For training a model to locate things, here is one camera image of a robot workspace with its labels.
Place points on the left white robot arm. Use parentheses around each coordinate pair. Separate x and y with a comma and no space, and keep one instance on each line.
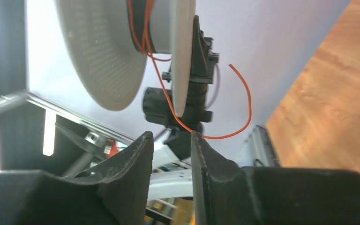
(177,146)

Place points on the white cable spool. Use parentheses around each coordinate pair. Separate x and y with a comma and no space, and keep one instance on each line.
(105,38)

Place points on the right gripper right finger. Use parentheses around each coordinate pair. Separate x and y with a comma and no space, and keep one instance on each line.
(226,194)

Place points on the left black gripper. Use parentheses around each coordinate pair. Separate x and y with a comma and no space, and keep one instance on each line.
(192,58)

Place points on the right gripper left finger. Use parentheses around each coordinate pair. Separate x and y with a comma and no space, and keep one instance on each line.
(114,192)

